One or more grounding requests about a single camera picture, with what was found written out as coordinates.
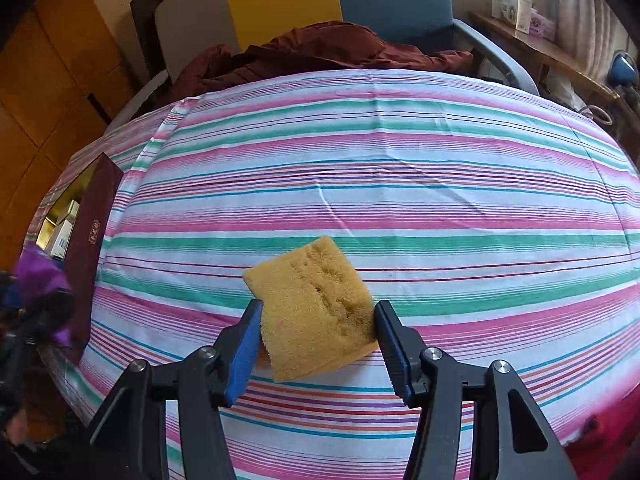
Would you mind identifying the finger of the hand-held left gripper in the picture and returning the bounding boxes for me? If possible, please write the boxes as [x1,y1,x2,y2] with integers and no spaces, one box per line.
[22,287,76,345]

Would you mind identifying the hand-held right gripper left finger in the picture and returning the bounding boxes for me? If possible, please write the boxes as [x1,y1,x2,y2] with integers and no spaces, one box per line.
[89,298,265,480]

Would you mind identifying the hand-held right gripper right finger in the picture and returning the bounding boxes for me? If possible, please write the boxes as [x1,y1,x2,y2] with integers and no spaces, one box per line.
[374,301,571,480]

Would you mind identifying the purple cloth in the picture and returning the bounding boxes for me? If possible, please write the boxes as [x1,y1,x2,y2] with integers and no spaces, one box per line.
[12,245,76,348]

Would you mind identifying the gold tin box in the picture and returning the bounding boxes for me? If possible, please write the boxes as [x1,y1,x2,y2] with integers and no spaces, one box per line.
[37,154,125,366]

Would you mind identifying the yellow sponge piece with holes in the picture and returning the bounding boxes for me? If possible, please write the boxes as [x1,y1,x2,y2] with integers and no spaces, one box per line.
[242,235,379,383]

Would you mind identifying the white carton with blue print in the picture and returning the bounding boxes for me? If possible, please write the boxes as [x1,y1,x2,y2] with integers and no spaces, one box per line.
[50,220,76,260]

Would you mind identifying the striped tablecloth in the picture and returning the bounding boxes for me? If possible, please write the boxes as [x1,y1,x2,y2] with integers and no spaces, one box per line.
[27,69,640,480]

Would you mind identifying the wooden wardrobe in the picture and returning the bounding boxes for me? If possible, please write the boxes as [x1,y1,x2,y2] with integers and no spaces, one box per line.
[0,0,138,256]

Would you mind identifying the red cloth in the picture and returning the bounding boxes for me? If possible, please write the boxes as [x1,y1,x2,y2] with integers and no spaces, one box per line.
[565,400,640,480]

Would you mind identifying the black rolled mat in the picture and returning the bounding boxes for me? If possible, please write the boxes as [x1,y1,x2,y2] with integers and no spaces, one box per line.
[130,0,173,86]

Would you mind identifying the maroon jacket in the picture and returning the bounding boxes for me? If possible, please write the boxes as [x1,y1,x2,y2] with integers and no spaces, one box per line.
[172,21,475,98]

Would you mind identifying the wooden side desk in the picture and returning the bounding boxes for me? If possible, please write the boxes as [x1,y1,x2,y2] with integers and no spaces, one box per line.
[467,10,640,126]

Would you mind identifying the grey yellow blue chair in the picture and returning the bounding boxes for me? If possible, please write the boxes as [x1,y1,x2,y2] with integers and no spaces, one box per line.
[107,0,541,131]

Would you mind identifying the pink box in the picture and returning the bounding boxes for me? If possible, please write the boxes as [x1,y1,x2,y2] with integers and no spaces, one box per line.
[527,10,557,41]

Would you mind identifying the blue rounded object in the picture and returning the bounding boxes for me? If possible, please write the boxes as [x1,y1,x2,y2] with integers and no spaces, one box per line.
[605,50,638,91]

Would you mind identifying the white carton with blue label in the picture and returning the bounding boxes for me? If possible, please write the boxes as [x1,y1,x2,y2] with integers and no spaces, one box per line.
[490,0,521,23]

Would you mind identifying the pink patterned curtain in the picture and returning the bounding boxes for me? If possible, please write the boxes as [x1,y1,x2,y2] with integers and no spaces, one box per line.
[550,0,626,76]

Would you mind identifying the white cable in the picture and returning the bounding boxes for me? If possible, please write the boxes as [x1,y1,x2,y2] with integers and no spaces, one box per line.
[575,102,616,126]

